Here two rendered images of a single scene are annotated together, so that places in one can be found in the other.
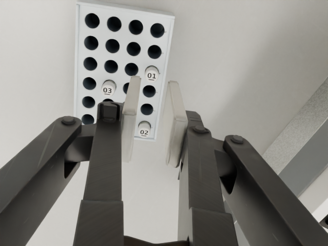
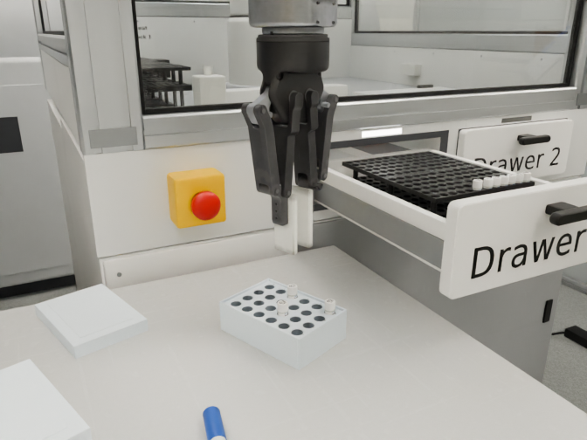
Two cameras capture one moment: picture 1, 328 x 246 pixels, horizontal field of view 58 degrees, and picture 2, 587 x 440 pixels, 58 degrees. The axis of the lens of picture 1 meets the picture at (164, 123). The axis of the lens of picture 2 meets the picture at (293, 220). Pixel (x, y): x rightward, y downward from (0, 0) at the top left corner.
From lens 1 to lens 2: 0.62 m
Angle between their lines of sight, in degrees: 83
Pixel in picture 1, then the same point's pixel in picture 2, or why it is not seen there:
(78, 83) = (265, 324)
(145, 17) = (257, 287)
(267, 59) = (336, 283)
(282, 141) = not seen: outside the picture
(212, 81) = not seen: hidden behind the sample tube
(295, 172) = (393, 231)
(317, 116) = not seen: outside the picture
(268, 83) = (355, 286)
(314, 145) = (381, 229)
